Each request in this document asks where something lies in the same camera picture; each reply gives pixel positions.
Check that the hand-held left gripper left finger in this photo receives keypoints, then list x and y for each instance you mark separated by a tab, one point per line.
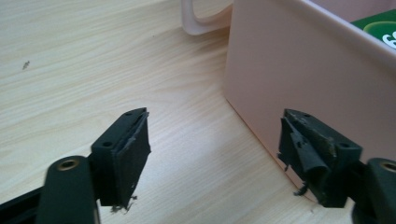
120	161

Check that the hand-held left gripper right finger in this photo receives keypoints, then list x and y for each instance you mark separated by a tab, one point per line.
320	155

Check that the pink plastic storage box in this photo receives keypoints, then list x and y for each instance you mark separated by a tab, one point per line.
299	74

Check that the green packet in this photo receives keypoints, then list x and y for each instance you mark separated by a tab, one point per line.
380	27

